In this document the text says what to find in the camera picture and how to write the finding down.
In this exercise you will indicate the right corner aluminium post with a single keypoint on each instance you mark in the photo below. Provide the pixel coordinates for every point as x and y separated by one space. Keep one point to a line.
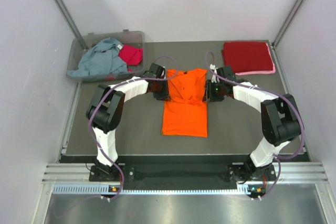
288 20

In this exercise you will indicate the left corner aluminium post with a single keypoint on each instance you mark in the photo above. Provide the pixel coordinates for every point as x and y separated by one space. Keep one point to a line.
70 22

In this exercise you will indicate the corner aluminium post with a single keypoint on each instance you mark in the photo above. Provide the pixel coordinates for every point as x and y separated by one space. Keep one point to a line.
70 22
288 20

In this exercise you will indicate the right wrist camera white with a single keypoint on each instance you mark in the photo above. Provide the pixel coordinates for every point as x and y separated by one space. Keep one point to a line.
214 78

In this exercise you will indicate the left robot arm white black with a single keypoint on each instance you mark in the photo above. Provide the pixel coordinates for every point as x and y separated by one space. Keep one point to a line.
105 112

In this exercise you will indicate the magenta t shirt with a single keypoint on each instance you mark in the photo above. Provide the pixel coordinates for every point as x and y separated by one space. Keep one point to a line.
131 56

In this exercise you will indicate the grey slotted cable duct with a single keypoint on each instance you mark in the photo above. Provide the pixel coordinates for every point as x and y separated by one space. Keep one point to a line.
109 190

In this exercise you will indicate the clear grey plastic bin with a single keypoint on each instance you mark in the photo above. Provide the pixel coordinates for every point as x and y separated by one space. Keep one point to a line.
126 37

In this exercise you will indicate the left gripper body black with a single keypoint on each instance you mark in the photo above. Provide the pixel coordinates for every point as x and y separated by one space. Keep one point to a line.
160 90

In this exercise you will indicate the folded pink t shirt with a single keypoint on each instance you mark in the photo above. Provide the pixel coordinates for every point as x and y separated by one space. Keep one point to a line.
254 58

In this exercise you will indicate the folded dark red t shirt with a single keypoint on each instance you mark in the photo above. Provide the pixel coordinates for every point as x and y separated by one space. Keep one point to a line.
230 52

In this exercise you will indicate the grey blue t shirt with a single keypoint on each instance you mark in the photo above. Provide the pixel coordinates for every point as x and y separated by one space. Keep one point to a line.
101 60

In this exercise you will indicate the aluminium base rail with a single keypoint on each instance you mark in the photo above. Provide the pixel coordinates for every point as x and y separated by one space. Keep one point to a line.
170 172

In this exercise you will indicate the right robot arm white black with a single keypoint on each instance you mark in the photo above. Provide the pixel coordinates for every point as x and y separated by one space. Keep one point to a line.
281 122

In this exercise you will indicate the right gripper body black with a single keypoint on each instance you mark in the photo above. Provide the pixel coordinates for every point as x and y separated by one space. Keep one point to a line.
214 91

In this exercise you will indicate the orange t shirt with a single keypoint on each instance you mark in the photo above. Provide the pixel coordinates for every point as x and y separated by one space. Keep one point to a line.
186 113

